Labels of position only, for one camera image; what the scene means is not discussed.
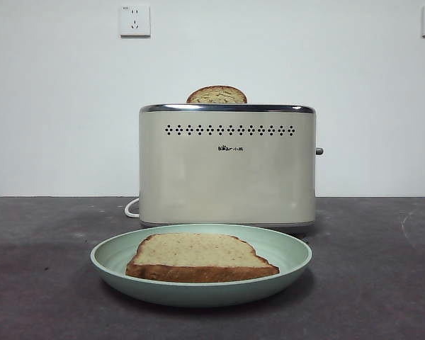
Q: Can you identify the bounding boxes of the white toaster power cord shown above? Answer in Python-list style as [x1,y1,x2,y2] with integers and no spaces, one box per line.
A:
[124,198,141,219]

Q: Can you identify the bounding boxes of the small round-topped toast slice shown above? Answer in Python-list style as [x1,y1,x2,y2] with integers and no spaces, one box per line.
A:
[186,85,249,105]

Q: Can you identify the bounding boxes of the pale green round plate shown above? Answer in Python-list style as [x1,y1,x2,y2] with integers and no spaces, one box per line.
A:
[89,223,313,307]

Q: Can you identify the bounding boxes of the cream two-slot toaster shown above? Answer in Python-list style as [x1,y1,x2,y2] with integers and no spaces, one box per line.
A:
[138,103,324,234]

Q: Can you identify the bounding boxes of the large square toast slice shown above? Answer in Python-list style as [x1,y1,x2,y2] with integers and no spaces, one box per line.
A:
[125,233,281,283]

